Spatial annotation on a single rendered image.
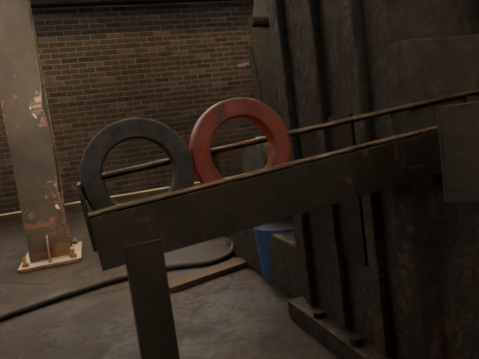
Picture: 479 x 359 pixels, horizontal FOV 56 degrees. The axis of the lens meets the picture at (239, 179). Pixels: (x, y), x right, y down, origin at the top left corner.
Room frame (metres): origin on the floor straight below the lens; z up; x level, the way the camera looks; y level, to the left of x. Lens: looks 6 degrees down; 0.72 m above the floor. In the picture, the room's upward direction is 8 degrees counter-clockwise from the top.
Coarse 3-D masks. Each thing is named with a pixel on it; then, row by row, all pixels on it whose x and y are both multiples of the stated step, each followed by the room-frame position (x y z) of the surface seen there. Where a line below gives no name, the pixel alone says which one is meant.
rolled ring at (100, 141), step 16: (112, 128) 0.74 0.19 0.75; (128, 128) 0.74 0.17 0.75; (144, 128) 0.75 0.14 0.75; (160, 128) 0.76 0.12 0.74; (96, 144) 0.73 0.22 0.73; (112, 144) 0.73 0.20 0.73; (160, 144) 0.76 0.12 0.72; (176, 144) 0.77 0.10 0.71; (96, 160) 0.73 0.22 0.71; (176, 160) 0.77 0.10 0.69; (192, 160) 0.78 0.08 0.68; (80, 176) 0.72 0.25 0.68; (96, 176) 0.72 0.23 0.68; (176, 176) 0.77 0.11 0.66; (192, 176) 0.77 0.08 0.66; (96, 192) 0.72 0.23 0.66; (96, 208) 0.72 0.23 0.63
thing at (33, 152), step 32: (0, 0) 3.00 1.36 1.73; (0, 32) 3.00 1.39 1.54; (32, 32) 3.06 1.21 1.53; (0, 64) 2.98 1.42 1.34; (32, 64) 3.04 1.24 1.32; (0, 96) 2.97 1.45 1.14; (32, 96) 3.02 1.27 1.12; (32, 128) 3.02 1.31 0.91; (32, 160) 3.01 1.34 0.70; (32, 192) 3.00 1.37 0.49; (32, 224) 2.99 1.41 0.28; (64, 224) 3.05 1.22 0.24; (32, 256) 2.98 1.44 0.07; (64, 256) 3.03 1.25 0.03
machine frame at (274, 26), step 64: (320, 0) 1.31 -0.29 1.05; (384, 0) 1.06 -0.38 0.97; (448, 0) 1.12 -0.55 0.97; (320, 64) 1.32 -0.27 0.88; (384, 64) 1.07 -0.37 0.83; (448, 64) 1.04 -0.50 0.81; (384, 128) 1.09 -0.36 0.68; (384, 192) 1.12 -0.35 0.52; (320, 256) 1.48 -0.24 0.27; (384, 256) 1.14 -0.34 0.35; (448, 256) 1.03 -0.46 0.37; (320, 320) 1.44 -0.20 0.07; (384, 320) 1.13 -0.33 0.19; (448, 320) 1.02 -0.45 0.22
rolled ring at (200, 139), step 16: (208, 112) 0.79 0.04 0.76; (224, 112) 0.79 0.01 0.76; (240, 112) 0.80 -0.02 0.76; (256, 112) 0.81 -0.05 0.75; (272, 112) 0.82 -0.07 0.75; (208, 128) 0.78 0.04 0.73; (272, 128) 0.82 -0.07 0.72; (192, 144) 0.78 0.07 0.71; (208, 144) 0.78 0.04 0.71; (272, 144) 0.83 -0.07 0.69; (288, 144) 0.83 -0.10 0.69; (208, 160) 0.78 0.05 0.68; (272, 160) 0.82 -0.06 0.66; (288, 160) 0.83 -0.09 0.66; (208, 176) 0.78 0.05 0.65
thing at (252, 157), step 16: (256, 160) 2.17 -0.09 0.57; (240, 240) 2.42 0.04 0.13; (272, 240) 1.97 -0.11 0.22; (288, 240) 1.84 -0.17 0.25; (240, 256) 2.46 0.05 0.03; (256, 256) 2.20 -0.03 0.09; (272, 256) 1.99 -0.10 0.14; (288, 256) 1.82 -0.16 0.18; (272, 272) 2.01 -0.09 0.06; (288, 272) 1.84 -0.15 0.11; (288, 288) 1.86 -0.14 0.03
